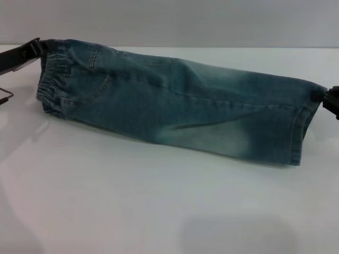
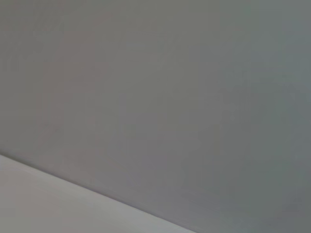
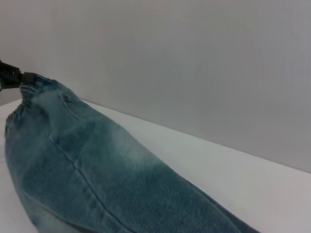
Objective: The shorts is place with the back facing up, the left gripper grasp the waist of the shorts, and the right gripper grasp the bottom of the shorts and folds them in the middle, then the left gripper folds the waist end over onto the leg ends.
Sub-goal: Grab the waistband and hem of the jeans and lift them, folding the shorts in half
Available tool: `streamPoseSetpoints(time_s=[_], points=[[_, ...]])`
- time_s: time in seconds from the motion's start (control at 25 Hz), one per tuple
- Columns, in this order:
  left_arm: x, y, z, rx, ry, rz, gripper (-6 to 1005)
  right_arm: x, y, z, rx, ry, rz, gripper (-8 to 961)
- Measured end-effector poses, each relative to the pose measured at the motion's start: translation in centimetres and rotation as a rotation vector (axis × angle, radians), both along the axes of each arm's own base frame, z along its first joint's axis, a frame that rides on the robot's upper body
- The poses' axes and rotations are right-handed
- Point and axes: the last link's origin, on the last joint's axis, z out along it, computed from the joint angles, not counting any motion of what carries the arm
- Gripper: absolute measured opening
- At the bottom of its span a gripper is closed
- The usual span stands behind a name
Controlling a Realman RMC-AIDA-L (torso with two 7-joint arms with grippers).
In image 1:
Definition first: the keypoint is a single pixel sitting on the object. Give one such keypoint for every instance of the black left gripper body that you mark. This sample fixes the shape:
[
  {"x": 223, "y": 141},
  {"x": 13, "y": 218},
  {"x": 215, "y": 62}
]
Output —
[{"x": 13, "y": 58}]

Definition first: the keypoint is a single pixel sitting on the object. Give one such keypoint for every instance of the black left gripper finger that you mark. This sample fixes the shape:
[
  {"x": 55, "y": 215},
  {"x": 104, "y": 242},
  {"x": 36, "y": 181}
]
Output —
[{"x": 41, "y": 46}]

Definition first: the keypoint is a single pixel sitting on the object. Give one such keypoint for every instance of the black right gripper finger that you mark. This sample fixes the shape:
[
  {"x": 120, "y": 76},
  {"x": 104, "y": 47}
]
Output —
[
  {"x": 316, "y": 95},
  {"x": 332, "y": 109}
]

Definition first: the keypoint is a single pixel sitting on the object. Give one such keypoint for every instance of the blue denim shorts cartoon print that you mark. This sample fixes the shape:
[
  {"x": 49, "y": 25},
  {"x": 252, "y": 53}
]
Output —
[{"x": 172, "y": 111}]

